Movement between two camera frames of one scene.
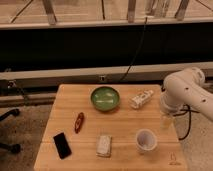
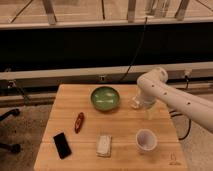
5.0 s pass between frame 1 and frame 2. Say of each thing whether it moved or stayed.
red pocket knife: stayed
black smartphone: stayed
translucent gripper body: moved
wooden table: stayed
